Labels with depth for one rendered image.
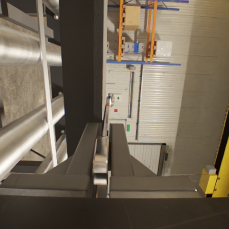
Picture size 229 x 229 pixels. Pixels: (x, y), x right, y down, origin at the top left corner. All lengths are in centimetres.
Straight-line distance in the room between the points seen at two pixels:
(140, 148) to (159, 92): 375
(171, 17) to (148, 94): 425
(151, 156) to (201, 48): 717
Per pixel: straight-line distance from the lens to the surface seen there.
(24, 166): 157
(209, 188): 861
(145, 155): 1096
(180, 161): 1205
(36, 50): 64
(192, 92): 1053
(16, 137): 54
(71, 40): 25
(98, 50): 16
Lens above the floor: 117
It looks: 1 degrees up
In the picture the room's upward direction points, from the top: 91 degrees clockwise
